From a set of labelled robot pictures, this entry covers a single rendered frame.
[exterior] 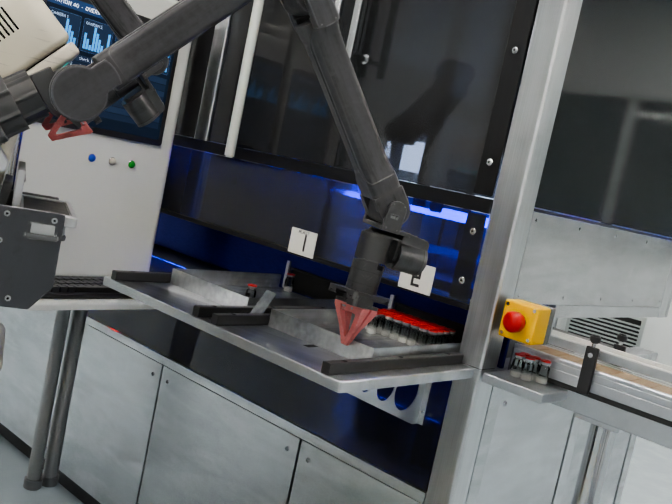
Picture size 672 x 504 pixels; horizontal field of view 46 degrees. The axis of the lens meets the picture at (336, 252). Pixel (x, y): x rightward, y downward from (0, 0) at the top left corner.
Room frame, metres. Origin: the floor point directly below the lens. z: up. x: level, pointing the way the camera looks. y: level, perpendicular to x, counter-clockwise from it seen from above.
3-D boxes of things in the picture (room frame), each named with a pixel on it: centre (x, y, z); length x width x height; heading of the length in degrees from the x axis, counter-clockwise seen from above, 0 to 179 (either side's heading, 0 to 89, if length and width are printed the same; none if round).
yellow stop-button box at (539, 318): (1.48, -0.38, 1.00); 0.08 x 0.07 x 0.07; 139
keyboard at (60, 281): (1.83, 0.54, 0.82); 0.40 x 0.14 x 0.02; 142
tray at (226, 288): (1.78, 0.14, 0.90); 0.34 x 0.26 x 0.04; 139
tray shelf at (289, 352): (1.61, 0.06, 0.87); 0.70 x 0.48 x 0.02; 49
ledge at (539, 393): (1.50, -0.42, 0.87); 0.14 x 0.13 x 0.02; 139
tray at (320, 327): (1.55, -0.11, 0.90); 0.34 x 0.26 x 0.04; 140
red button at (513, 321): (1.45, -0.35, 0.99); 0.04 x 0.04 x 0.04; 49
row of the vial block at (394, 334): (1.61, -0.17, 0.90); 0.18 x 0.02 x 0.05; 50
